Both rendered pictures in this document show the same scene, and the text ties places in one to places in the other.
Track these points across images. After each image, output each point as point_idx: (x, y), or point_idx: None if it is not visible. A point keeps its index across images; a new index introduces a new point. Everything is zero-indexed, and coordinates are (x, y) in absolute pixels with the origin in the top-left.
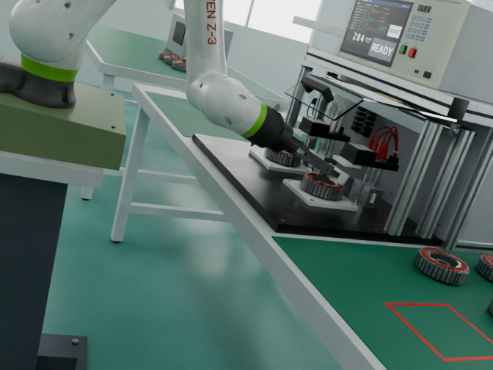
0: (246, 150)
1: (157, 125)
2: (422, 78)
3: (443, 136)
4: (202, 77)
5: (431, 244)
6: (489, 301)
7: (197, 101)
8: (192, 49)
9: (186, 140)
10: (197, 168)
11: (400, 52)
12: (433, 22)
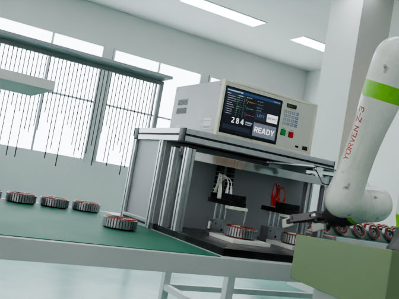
0: (229, 242)
1: (139, 266)
2: (302, 150)
3: (280, 180)
4: (366, 191)
5: None
6: None
7: (374, 210)
8: (369, 172)
9: (233, 258)
10: (289, 272)
11: (282, 134)
12: (300, 115)
